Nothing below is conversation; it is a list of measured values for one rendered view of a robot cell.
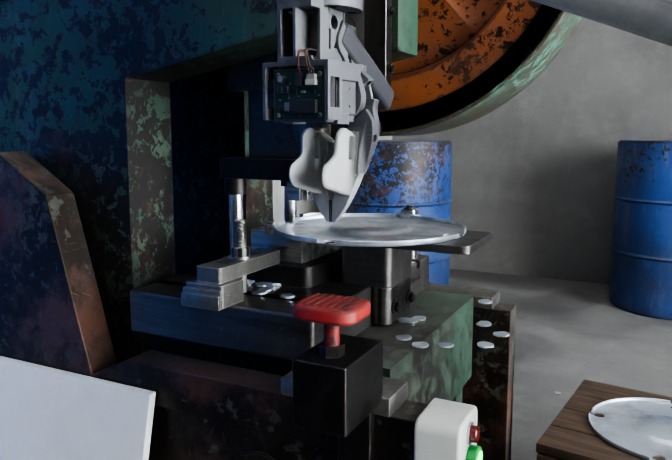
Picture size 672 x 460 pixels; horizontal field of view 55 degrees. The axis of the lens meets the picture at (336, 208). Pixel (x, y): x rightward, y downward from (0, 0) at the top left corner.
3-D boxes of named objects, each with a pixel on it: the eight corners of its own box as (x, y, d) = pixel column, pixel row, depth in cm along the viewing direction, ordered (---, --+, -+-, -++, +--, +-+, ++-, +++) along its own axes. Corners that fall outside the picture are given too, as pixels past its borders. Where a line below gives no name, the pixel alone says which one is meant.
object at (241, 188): (366, 188, 109) (366, 155, 109) (308, 199, 91) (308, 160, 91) (284, 184, 116) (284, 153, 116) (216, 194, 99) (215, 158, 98)
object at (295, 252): (345, 247, 109) (345, 220, 109) (301, 263, 96) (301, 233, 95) (299, 243, 113) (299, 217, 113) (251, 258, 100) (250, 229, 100)
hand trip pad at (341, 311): (375, 369, 67) (375, 297, 66) (350, 389, 62) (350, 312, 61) (315, 358, 70) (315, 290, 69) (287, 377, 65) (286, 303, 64)
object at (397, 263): (491, 315, 99) (493, 228, 97) (466, 342, 86) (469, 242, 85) (344, 297, 110) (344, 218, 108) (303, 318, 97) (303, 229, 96)
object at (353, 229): (486, 224, 105) (486, 219, 105) (429, 254, 79) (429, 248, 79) (329, 214, 118) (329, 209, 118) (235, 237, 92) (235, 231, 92)
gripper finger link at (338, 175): (305, 227, 60) (305, 127, 59) (338, 219, 65) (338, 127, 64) (334, 230, 58) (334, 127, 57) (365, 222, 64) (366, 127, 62)
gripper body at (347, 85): (260, 127, 59) (258, -8, 58) (311, 128, 67) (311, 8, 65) (331, 128, 56) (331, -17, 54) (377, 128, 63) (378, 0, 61)
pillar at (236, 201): (247, 257, 101) (245, 167, 99) (238, 259, 99) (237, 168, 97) (235, 255, 102) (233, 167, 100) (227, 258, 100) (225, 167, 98)
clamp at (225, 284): (287, 283, 96) (286, 214, 95) (218, 311, 81) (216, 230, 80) (253, 279, 99) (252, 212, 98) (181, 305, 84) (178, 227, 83)
